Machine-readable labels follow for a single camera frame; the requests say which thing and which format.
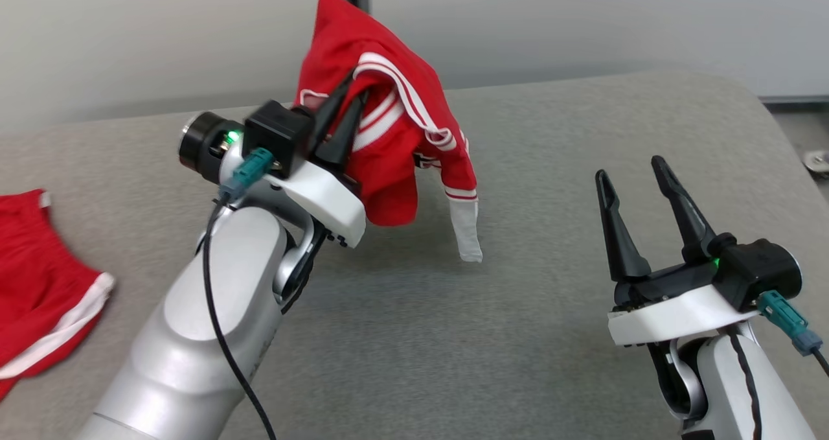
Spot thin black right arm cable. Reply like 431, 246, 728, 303
729, 332, 764, 440

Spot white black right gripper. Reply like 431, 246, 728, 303
595, 156, 762, 347

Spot red white basketball jersey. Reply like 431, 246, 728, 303
295, 0, 484, 263

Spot red shorts with white trim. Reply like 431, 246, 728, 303
0, 189, 116, 399

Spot right black cable teal plug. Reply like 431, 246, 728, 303
756, 291, 829, 371

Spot black cable teal plug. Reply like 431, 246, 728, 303
202, 147, 278, 440
756, 291, 829, 371

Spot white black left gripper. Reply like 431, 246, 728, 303
179, 71, 370, 249

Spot left black cable teal plug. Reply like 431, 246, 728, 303
202, 147, 278, 440

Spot round silver metal disc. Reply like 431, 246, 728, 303
802, 150, 829, 180

